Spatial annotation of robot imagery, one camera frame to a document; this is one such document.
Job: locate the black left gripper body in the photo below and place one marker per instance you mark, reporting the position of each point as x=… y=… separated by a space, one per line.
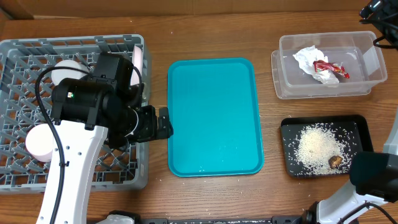
x=147 y=128

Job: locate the white round plate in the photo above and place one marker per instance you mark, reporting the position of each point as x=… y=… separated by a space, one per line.
x=137 y=61

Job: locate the red snack wrapper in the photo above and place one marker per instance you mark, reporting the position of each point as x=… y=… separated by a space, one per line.
x=321 y=65

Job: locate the white napkin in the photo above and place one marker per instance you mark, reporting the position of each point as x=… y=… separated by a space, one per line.
x=306 y=57

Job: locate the pale green bowl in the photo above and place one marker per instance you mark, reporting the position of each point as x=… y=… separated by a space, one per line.
x=76 y=70

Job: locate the pink bowl with scraps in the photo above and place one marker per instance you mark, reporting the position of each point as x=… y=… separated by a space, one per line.
x=39 y=142

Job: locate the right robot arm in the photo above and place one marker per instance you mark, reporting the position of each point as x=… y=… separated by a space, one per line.
x=373 y=176

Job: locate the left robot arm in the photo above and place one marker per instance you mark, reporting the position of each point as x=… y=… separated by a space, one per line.
x=83 y=114

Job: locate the teal plastic tray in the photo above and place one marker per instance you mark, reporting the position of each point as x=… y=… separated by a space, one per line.
x=214 y=111

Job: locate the clear plastic bin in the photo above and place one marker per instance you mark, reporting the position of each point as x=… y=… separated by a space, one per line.
x=353 y=50

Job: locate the grey dish rack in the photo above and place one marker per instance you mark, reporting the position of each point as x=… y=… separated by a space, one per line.
x=21 y=62

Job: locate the spilled white rice pile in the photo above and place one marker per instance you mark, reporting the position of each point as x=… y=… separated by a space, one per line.
x=317 y=146

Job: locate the black tray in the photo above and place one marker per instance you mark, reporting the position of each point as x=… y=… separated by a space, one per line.
x=289 y=130

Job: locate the brown food scrap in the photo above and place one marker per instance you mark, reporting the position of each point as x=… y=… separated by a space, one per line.
x=335 y=161

